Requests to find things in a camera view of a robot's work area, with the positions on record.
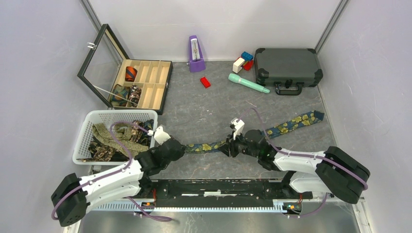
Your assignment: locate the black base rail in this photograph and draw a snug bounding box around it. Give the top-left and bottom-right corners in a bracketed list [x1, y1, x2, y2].
[133, 179, 313, 208]

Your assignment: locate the purple cable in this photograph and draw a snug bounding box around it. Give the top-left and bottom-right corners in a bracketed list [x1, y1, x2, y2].
[51, 121, 174, 222]
[236, 107, 369, 219]

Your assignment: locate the navy yellow floral tie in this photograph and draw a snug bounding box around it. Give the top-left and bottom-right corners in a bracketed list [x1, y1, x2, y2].
[185, 110, 325, 154]

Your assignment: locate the red toy brick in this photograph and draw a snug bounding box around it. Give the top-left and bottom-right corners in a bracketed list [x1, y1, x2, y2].
[200, 77, 211, 88]

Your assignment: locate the purple metronome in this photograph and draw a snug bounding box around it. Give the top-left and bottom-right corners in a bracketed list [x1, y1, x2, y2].
[188, 35, 206, 73]

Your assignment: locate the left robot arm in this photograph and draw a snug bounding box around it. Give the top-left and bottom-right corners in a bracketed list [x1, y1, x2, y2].
[51, 138, 186, 227]

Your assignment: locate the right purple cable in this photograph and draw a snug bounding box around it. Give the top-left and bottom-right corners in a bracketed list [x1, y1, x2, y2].
[236, 107, 369, 219]

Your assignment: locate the orange navy rolled tie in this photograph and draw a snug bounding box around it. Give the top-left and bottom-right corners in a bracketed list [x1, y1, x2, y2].
[125, 66, 138, 82]

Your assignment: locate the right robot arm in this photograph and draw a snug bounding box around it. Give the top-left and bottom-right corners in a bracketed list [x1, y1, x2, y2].
[219, 130, 370, 204]

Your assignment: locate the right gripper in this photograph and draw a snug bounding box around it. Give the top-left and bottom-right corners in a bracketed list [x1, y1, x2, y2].
[217, 131, 260, 159]

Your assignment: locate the blue striped tie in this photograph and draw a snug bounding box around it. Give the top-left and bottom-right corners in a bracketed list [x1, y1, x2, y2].
[141, 119, 154, 143]

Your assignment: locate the wooden tie organizer box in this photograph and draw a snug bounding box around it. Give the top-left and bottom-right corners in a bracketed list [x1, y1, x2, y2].
[77, 24, 173, 115]

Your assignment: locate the red toy block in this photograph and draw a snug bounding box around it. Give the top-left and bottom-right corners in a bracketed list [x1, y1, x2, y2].
[242, 60, 254, 71]

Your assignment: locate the dark grey carrying case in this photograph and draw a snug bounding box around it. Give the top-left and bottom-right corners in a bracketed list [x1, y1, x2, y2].
[254, 48, 324, 96]

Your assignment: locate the dark floral rolled tie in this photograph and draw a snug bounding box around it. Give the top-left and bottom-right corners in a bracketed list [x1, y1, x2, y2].
[128, 85, 142, 107]

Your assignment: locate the teal patterned rolled tie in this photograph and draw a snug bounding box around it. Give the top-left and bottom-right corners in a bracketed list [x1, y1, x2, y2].
[111, 84, 130, 107]

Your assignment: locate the olive green tie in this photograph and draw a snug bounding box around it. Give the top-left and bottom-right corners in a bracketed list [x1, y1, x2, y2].
[91, 122, 150, 158]

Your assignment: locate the blue toy brick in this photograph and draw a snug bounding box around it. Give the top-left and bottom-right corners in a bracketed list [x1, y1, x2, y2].
[241, 51, 253, 61]

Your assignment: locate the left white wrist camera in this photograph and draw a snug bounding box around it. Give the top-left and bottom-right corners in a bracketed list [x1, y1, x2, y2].
[147, 125, 172, 145]

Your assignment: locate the mint green flashlight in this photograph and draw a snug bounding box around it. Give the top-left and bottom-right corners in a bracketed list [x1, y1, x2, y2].
[228, 73, 270, 94]

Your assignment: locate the white toy block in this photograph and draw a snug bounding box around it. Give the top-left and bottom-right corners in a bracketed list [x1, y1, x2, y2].
[232, 57, 245, 74]

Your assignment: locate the white plastic basket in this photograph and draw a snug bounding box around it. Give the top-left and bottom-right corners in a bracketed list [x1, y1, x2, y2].
[72, 109, 158, 166]

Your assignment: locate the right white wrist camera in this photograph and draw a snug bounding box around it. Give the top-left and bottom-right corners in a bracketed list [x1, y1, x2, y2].
[230, 118, 245, 140]

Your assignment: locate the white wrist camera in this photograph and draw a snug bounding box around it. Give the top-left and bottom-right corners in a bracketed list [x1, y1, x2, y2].
[147, 125, 172, 145]
[230, 118, 245, 140]

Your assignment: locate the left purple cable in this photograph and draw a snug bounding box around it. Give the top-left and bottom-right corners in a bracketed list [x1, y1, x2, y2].
[51, 121, 174, 222]

